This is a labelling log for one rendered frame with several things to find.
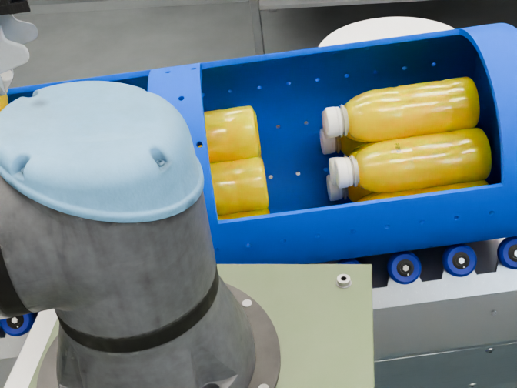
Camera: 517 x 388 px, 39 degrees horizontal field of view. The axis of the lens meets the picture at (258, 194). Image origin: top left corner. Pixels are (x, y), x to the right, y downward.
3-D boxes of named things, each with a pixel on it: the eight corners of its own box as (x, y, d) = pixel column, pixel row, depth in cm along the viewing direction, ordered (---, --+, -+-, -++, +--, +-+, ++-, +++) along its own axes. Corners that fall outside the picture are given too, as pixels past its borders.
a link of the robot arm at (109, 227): (231, 319, 47) (200, 145, 39) (21, 363, 46) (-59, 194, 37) (207, 205, 56) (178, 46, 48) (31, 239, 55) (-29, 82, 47)
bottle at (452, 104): (485, 101, 90) (343, 121, 90) (476, 138, 96) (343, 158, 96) (468, 64, 95) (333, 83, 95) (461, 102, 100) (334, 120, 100)
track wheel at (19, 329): (23, 298, 97) (28, 296, 99) (-9, 311, 97) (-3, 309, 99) (36, 329, 97) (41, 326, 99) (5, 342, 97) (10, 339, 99)
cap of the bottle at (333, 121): (342, 121, 93) (328, 122, 93) (342, 142, 96) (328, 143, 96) (337, 99, 95) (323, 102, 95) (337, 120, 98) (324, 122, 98)
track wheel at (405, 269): (414, 245, 97) (411, 245, 99) (383, 259, 97) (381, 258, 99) (428, 276, 97) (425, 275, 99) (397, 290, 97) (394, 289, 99)
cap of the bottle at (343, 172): (352, 192, 94) (338, 194, 94) (347, 170, 97) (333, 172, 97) (353, 172, 91) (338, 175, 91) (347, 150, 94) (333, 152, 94)
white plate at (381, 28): (289, 42, 140) (290, 48, 141) (369, 102, 119) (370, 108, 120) (410, 4, 148) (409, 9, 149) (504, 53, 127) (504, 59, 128)
